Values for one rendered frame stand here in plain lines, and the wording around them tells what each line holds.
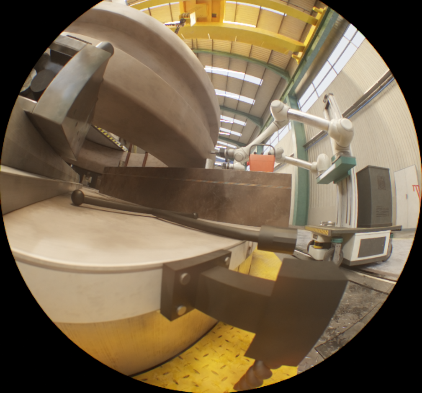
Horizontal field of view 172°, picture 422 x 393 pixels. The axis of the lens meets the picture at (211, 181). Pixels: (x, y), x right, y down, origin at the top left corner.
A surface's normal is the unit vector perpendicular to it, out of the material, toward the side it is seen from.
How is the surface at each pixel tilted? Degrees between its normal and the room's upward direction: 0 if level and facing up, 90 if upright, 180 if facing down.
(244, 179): 90
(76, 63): 90
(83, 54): 90
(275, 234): 60
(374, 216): 90
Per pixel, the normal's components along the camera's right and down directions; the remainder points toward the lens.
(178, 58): -0.15, 0.97
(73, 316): 0.79, -0.01
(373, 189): -0.36, -0.25
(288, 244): -0.49, -0.07
